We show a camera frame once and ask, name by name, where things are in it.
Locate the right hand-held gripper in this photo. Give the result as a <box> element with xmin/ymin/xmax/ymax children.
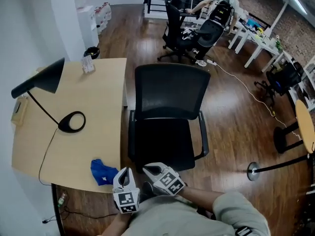
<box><xmin>142</xmin><ymin>162</ymin><xmax>187</xmax><ymax>197</ymax></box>

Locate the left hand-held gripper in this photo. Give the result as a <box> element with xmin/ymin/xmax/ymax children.
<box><xmin>112</xmin><ymin>166</ymin><xmax>141</xmax><ymax>215</ymax></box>

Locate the blue cloth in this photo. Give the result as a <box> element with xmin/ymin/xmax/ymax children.
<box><xmin>90</xmin><ymin>158</ymin><xmax>120</xmax><ymax>187</ymax></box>

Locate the black office chair seat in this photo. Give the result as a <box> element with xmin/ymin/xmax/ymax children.
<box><xmin>134</xmin><ymin>118</ymin><xmax>196</xmax><ymax>173</ymax></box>

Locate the person's left forearm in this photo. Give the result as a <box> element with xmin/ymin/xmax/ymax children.
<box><xmin>100</xmin><ymin>211</ymin><xmax>133</xmax><ymax>236</ymax></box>

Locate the person's right forearm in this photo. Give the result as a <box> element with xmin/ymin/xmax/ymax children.
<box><xmin>179</xmin><ymin>187</ymin><xmax>224</xmax><ymax>215</ymax></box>

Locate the person's black shoe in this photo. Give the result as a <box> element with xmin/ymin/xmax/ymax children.
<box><xmin>140</xmin><ymin>180</ymin><xmax>158</xmax><ymax>203</ymax></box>

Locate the person's beige shirt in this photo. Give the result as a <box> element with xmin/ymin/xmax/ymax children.
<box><xmin>97</xmin><ymin>192</ymin><xmax>271</xmax><ymax>236</ymax></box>

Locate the plastic bottle green label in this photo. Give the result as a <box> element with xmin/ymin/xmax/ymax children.
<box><xmin>58</xmin><ymin>192</ymin><xmax>68</xmax><ymax>207</ymax></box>

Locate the light wooden desk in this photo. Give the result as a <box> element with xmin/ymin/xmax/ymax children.
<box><xmin>11</xmin><ymin>57</ymin><xmax>128</xmax><ymax>194</ymax></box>

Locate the black mesh office chair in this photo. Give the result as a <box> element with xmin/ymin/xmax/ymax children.
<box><xmin>127</xmin><ymin>62</ymin><xmax>212</xmax><ymax>173</ymax></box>

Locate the black pole with round base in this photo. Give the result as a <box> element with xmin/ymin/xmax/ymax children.
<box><xmin>247</xmin><ymin>153</ymin><xmax>311</xmax><ymax>181</ymax></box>

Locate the wooden tissue box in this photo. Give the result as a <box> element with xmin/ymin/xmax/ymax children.
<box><xmin>11</xmin><ymin>96</ymin><xmax>29</xmax><ymax>125</ymax></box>

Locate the black desk lamp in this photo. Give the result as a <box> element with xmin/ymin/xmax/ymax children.
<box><xmin>11</xmin><ymin>57</ymin><xmax>87</xmax><ymax>134</ymax></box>

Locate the black trash bin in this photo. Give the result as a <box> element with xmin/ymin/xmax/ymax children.
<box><xmin>83</xmin><ymin>46</ymin><xmax>100</xmax><ymax>59</ymax></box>

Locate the round wooden table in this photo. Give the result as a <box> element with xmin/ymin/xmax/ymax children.
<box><xmin>273</xmin><ymin>99</ymin><xmax>315</xmax><ymax>154</ymax></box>

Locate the white table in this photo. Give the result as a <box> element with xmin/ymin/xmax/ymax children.
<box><xmin>227</xmin><ymin>18</ymin><xmax>254</xmax><ymax>55</ymax></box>
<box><xmin>243</xmin><ymin>30</ymin><xmax>287</xmax><ymax>73</ymax></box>

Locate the pack of water bottles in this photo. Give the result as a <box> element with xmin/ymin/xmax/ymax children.
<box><xmin>94</xmin><ymin>1</ymin><xmax>113</xmax><ymax>35</ymax></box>

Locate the white water dispenser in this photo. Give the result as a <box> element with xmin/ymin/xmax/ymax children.
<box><xmin>73</xmin><ymin>0</ymin><xmax>99</xmax><ymax>48</ymax></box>

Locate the black floor cable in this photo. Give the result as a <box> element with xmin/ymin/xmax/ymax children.
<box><xmin>42</xmin><ymin>205</ymin><xmax>119</xmax><ymax>225</ymax></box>

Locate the black lamp cable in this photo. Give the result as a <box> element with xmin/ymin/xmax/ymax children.
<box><xmin>38</xmin><ymin>128</ymin><xmax>60</xmax><ymax>186</ymax></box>

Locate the white floor cable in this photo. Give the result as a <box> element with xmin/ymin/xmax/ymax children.
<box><xmin>216</xmin><ymin>62</ymin><xmax>303</xmax><ymax>142</ymax></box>

